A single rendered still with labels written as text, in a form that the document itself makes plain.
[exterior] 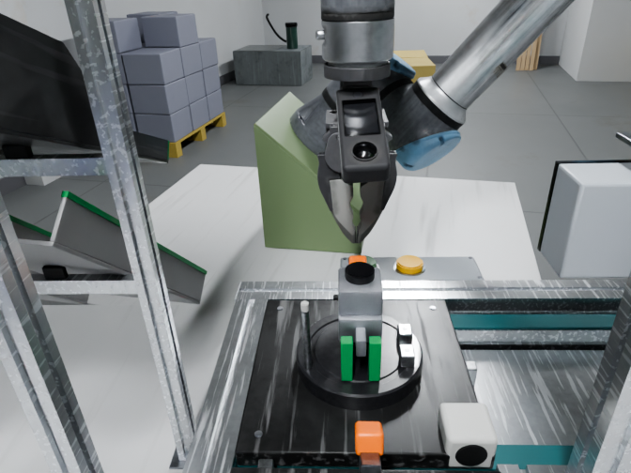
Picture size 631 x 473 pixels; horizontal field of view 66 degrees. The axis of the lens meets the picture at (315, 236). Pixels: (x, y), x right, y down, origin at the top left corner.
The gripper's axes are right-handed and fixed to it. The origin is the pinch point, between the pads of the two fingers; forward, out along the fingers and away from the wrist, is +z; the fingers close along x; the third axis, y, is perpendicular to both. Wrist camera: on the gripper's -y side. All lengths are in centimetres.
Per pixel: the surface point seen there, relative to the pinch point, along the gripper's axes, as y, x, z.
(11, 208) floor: 243, 227, 107
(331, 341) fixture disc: -9.6, 3.1, 8.4
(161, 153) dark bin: -5.1, 20.4, -12.8
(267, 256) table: 31.3, 16.7, 21.5
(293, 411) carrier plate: -18.0, 6.9, 10.4
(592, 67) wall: 613, -322, 90
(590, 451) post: -26.4, -17.4, 5.2
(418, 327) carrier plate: -4.6, -7.5, 10.4
